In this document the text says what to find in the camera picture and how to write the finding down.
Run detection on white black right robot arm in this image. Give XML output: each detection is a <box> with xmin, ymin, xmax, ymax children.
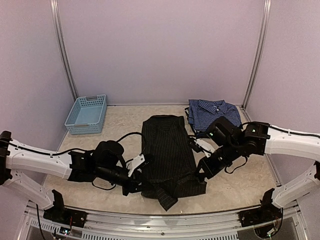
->
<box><xmin>194</xmin><ymin>116</ymin><xmax>320</xmax><ymax>227</ymax></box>

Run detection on aluminium front rail frame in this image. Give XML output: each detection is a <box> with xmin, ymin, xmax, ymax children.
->
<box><xmin>17</xmin><ymin>197</ymin><xmax>311</xmax><ymax>240</ymax></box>

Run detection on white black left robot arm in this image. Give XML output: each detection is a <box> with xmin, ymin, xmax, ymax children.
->
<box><xmin>0</xmin><ymin>131</ymin><xmax>145</xmax><ymax>226</ymax></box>

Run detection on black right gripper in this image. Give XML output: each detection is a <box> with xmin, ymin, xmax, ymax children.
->
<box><xmin>194</xmin><ymin>140</ymin><xmax>242</xmax><ymax>180</ymax></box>

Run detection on left aluminium corner post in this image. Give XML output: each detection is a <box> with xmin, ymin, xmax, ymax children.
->
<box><xmin>49</xmin><ymin>0</ymin><xmax>79</xmax><ymax>101</ymax></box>

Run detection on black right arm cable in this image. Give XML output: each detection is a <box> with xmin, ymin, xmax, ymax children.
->
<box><xmin>223</xmin><ymin>122</ymin><xmax>320</xmax><ymax>236</ymax></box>

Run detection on black pinstriped long sleeve shirt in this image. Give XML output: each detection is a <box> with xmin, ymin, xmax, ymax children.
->
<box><xmin>141</xmin><ymin>115</ymin><xmax>207</xmax><ymax>211</ymax></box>

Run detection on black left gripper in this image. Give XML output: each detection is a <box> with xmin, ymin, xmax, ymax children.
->
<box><xmin>96</xmin><ymin>164</ymin><xmax>154</xmax><ymax>197</ymax></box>

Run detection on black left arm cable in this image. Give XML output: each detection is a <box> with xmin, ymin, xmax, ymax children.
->
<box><xmin>9</xmin><ymin>131</ymin><xmax>146</xmax><ymax>192</ymax></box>

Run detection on light blue plastic basket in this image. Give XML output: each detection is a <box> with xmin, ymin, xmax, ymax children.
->
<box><xmin>64</xmin><ymin>94</ymin><xmax>107</xmax><ymax>135</ymax></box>

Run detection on blue checked shirt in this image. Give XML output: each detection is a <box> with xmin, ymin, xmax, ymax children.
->
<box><xmin>185</xmin><ymin>99</ymin><xmax>242</xmax><ymax>132</ymax></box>

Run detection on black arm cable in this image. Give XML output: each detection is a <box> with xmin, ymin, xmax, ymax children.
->
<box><xmin>9</xmin><ymin>131</ymin><xmax>146</xmax><ymax>192</ymax></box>
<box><xmin>223</xmin><ymin>122</ymin><xmax>320</xmax><ymax>236</ymax></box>

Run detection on right aluminium corner post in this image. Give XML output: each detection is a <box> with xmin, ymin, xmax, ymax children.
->
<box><xmin>241</xmin><ymin>0</ymin><xmax>272</xmax><ymax>111</ymax></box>

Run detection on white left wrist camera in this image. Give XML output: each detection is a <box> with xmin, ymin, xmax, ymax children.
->
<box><xmin>126</xmin><ymin>154</ymin><xmax>154</xmax><ymax>177</ymax></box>

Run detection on aluminium corner post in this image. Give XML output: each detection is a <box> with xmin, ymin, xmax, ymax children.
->
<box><xmin>49</xmin><ymin>0</ymin><xmax>79</xmax><ymax>101</ymax></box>
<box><xmin>241</xmin><ymin>0</ymin><xmax>272</xmax><ymax>111</ymax></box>

